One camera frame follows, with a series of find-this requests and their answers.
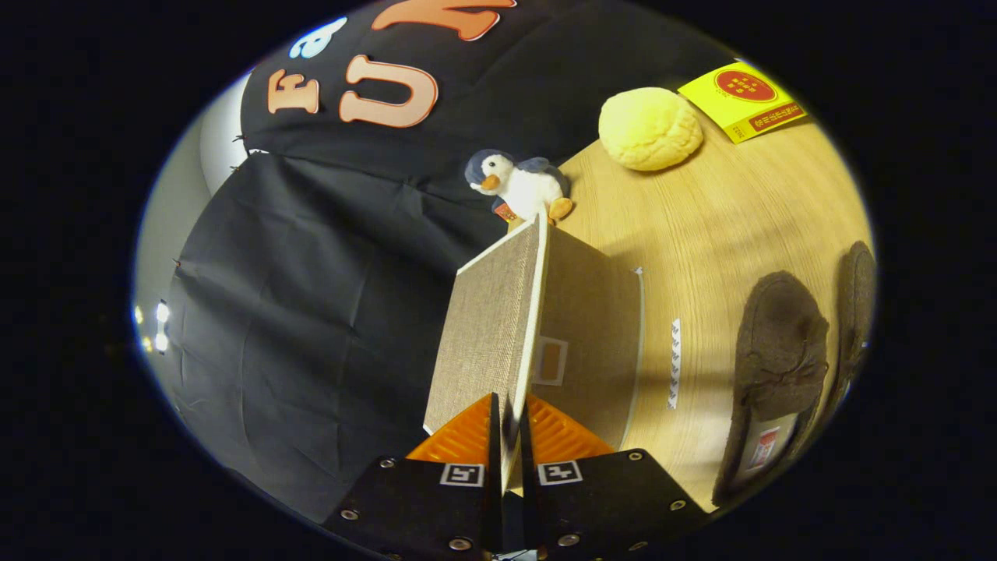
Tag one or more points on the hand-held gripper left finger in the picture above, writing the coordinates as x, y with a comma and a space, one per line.
493, 483

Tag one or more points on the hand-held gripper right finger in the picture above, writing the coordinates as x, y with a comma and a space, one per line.
530, 483

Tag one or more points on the brown fabric storage box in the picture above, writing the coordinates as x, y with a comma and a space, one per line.
491, 327

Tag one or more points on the brown fuzzy shoe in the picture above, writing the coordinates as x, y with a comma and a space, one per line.
857, 312
779, 351

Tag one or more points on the long white tape strip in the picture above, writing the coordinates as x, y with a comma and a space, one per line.
674, 366

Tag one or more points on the penguin plush toy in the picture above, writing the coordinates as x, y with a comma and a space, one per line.
522, 187

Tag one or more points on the yellow bun-shaped plush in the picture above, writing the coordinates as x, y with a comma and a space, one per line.
650, 128

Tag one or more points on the yellow book with red circle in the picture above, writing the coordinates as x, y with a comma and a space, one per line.
740, 97

